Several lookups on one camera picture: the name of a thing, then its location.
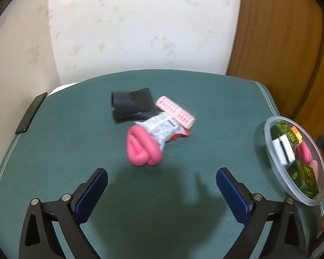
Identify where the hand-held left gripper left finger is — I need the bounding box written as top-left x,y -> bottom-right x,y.
18,168 -> 109,259

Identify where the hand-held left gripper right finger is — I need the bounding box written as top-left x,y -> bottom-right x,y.
215,167 -> 307,259

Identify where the pink rubber ring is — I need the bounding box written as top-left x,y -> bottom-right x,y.
297,142 -> 312,166

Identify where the yellow toy brick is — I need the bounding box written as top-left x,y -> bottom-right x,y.
291,126 -> 304,143

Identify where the large green tin box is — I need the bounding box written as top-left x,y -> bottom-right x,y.
287,160 -> 319,199

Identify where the white plastic box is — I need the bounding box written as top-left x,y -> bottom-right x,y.
272,135 -> 296,166

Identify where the small green box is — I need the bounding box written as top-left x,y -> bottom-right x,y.
270,121 -> 300,147

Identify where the clear plastic bowl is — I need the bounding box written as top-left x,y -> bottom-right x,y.
264,116 -> 324,207

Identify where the green table mat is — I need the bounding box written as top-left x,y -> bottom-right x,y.
0,70 -> 324,259

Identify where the white printed packet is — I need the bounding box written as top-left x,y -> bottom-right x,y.
143,113 -> 191,152

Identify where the black fabric pouch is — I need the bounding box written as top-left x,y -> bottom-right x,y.
110,87 -> 160,124

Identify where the pink dotted block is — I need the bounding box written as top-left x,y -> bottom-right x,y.
155,96 -> 196,129

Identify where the black smartphone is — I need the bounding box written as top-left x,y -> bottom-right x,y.
15,92 -> 48,134

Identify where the wooden door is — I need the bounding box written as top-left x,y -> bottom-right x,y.
226,0 -> 324,141

